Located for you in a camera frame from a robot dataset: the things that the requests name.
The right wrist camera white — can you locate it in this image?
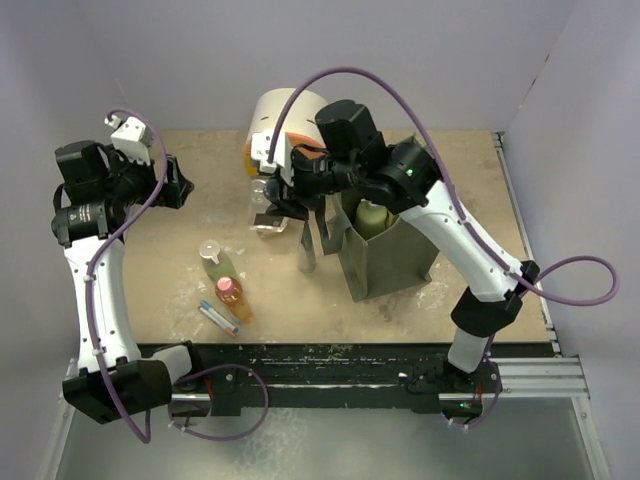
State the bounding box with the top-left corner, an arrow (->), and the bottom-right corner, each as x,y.
249,129 -> 294,186

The red tipped pen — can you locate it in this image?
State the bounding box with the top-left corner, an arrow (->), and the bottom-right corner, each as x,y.
198,306 -> 238,338

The green bottle white flip cap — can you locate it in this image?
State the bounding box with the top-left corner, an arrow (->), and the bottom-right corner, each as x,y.
199,240 -> 240,282

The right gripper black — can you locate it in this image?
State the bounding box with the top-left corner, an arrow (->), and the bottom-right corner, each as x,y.
266,148 -> 363,218

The green pump lotion bottle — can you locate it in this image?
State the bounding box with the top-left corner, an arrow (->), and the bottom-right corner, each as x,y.
354,199 -> 397,241

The clear conical tube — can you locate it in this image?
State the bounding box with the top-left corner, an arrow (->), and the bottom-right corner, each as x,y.
297,221 -> 316,274

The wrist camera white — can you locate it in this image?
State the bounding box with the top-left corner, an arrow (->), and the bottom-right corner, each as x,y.
249,129 -> 294,186
104,114 -> 153,166

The clear square bottle black label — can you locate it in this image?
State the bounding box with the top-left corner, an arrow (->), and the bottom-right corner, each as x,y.
248,178 -> 288,236

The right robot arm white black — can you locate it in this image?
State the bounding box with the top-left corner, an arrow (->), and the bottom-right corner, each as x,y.
265,100 -> 540,391

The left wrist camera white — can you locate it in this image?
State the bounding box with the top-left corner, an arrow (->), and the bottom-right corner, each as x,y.
104,114 -> 153,166

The blue capped pen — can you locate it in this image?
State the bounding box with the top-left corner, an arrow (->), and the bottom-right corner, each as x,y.
199,300 -> 239,334

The round-top mini drawer cabinet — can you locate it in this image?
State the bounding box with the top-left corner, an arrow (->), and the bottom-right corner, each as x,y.
242,87 -> 337,177

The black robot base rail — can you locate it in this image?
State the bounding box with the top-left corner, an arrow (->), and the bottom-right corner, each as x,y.
139,341 -> 561,417

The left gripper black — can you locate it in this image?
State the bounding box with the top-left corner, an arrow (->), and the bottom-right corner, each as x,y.
103,145 -> 192,209

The green canvas bag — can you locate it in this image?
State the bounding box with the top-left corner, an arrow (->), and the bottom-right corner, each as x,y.
313,134 -> 441,303

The orange bottle pink cap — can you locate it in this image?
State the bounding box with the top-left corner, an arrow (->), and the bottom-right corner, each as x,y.
215,276 -> 254,324

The purple cable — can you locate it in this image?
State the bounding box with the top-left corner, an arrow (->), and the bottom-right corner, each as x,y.
265,66 -> 621,306
84,108 -> 168,445

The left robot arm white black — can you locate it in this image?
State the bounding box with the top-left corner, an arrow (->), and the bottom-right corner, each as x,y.
51,140 -> 206,424

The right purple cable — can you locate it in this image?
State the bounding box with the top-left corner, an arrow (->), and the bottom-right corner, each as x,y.
265,66 -> 621,306

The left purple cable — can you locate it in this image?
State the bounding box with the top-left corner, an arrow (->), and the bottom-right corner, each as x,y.
84,108 -> 168,445

